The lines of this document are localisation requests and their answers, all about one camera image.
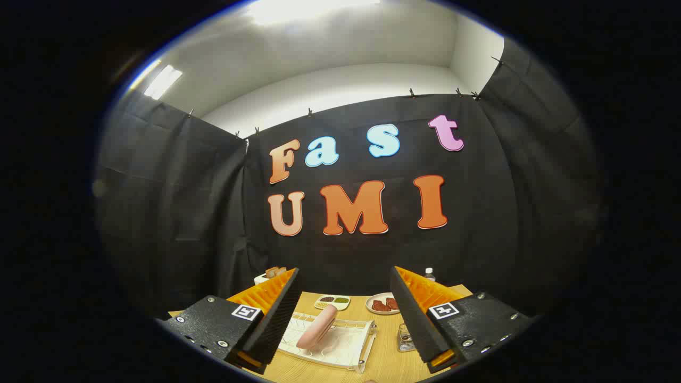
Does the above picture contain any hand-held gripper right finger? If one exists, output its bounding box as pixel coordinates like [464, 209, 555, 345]
[390, 266, 535, 374]

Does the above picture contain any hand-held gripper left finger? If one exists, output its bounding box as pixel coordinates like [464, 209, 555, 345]
[157, 268, 305, 376]

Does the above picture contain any metal wire basket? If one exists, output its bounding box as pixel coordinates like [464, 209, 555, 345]
[396, 323, 417, 353]

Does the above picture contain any pink plate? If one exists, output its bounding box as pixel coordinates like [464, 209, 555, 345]
[296, 304, 338, 350]

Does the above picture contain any white wire dish rack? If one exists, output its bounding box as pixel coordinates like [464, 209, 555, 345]
[277, 311, 378, 374]

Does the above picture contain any white plate with meat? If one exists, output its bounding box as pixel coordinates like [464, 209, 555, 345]
[366, 292, 401, 315]

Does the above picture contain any white divided snack dish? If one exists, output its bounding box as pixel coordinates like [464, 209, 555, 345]
[313, 295, 352, 311]

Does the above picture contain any black backdrop cloth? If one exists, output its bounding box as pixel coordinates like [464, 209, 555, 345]
[93, 37, 604, 320]

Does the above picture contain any small ceiling light panel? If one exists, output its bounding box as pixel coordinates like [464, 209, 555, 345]
[144, 65, 183, 100]

